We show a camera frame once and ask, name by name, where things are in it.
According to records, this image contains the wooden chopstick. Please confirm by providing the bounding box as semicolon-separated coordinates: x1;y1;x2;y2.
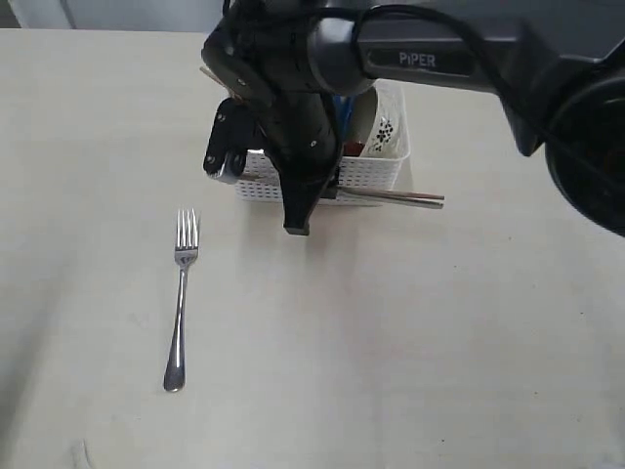
338;186;445;202
229;93;443;209

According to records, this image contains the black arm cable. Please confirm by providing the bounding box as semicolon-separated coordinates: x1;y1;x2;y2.
222;0;625;196

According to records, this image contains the blue chips bag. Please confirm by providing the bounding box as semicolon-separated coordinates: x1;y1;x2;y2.
333;95;355;142

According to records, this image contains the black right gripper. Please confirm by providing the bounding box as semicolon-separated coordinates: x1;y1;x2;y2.
253;89;341;236

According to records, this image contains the silver fork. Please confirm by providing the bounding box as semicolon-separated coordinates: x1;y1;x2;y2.
163;209;199;392

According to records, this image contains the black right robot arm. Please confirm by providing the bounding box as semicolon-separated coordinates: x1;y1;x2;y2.
201;1;624;235

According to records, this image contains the white perforated plastic basket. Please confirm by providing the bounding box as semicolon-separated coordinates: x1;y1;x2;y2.
235;80;410;202

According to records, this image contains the dark red wooden spoon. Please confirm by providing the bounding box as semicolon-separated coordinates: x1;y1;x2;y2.
343;141;365;157

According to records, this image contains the white floral ceramic bowl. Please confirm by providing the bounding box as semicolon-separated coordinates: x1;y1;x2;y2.
345;81;404;158

